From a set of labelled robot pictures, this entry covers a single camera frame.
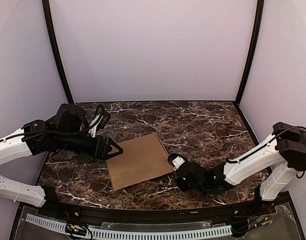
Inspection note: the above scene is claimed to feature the brown cardboard box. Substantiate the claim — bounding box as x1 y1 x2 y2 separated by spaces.
107 133 174 191

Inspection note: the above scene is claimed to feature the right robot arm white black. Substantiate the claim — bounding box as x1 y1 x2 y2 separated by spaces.
168 122 306 202

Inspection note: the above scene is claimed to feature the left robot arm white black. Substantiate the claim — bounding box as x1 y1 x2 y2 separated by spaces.
0 103 123 208

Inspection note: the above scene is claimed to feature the left small circuit board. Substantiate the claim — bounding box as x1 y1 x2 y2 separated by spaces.
65 223 87 237

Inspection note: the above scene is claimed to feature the small circuit board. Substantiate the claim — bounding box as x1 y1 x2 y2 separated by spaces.
248 216 272 230
65 223 87 237

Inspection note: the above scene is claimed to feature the right small circuit board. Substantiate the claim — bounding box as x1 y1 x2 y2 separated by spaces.
248 216 272 230

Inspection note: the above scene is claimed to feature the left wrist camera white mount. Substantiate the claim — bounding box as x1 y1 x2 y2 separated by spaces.
88 104 111 137

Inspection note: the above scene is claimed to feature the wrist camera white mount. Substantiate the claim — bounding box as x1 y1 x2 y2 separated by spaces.
88 104 111 137
167 153 187 171

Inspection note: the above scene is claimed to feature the black front frame rail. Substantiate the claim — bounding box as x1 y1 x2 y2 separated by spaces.
38 200 275 226

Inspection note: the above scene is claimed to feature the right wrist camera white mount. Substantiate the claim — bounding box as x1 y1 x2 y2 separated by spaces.
167 153 187 171

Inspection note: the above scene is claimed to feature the white slotted cable duct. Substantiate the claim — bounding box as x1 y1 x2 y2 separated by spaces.
25 213 232 240

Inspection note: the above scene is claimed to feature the left black frame post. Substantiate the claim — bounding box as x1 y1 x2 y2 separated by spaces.
42 0 75 104

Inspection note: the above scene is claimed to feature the black frame post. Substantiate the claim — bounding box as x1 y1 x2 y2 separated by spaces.
42 0 75 104
234 0 264 108

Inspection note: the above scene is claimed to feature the right black frame post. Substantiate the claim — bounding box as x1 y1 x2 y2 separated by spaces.
234 0 264 108

